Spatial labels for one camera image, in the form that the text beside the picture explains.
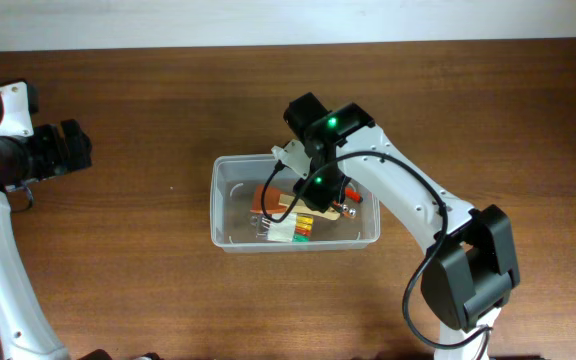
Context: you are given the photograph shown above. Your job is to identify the clear plastic container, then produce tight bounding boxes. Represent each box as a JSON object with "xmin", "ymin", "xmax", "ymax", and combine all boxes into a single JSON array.
[{"xmin": 210, "ymin": 154, "xmax": 381, "ymax": 253}]

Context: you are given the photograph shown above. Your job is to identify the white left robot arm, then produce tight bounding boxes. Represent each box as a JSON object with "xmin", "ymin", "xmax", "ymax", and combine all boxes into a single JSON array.
[{"xmin": 0, "ymin": 120, "xmax": 92, "ymax": 359}]

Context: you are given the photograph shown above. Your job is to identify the orange scraper with wooden handle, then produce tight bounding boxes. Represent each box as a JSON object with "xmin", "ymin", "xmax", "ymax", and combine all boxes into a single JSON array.
[{"xmin": 251, "ymin": 185, "xmax": 341, "ymax": 220}]

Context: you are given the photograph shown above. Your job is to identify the red handled pliers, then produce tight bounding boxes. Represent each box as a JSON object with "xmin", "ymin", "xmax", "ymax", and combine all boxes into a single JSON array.
[{"xmin": 334, "ymin": 186, "xmax": 363, "ymax": 206}]

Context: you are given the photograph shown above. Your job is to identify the copper socket bit rail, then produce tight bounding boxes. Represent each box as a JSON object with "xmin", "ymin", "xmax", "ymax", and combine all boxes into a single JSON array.
[{"xmin": 334, "ymin": 202, "xmax": 356, "ymax": 219}]

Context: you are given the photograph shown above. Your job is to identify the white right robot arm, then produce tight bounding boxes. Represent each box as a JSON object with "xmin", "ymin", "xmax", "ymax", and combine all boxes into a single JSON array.
[{"xmin": 279, "ymin": 93, "xmax": 520, "ymax": 359}]

